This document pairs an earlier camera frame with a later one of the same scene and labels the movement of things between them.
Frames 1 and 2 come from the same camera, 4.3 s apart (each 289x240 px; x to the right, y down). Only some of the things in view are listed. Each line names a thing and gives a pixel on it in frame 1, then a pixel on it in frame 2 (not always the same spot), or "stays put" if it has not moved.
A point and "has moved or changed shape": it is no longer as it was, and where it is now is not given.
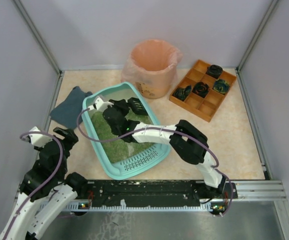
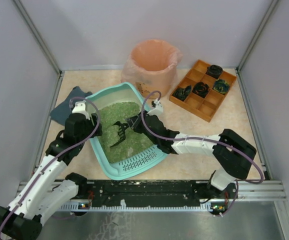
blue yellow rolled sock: (221, 85) stays put
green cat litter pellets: (115, 150) stays put
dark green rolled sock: (181, 93) stays put
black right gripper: (121, 105) → (136, 121)
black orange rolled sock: (201, 88) stays put
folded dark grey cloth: (69, 113) stays put
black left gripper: (64, 135) → (94, 124)
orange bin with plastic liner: (151, 67) stays put
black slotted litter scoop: (137, 107) has moved or changed shape
